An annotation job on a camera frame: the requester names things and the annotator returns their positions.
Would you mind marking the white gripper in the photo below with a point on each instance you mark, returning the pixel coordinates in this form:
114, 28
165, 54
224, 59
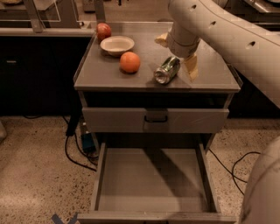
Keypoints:
181, 48

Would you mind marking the green soda can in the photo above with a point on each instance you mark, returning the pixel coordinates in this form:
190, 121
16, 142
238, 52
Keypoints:
167, 71

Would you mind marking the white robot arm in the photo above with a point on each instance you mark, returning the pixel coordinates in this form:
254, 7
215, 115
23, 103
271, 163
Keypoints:
253, 51

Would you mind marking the grey drawer cabinet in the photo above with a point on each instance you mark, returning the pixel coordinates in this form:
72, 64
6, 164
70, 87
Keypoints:
102, 84

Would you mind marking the grey top drawer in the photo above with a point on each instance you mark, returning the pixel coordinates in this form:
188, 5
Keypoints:
180, 120

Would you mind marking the open grey middle drawer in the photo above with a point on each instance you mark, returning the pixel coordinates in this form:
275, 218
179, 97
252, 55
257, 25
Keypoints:
153, 186

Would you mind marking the dark background counter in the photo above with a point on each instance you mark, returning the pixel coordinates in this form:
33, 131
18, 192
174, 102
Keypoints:
37, 73

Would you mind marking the orange fruit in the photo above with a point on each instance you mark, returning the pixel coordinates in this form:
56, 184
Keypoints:
130, 62

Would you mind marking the white bowl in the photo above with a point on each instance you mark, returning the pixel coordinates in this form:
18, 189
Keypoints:
117, 45

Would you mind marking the red apple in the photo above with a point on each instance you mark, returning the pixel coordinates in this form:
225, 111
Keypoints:
103, 31

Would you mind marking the blue power box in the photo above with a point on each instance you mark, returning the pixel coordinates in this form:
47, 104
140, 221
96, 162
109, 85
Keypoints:
88, 144

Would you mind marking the blue tape cross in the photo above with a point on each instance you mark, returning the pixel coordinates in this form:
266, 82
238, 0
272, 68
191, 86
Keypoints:
60, 220

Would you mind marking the black drawer handle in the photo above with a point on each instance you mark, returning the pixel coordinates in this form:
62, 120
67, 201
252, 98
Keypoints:
156, 120

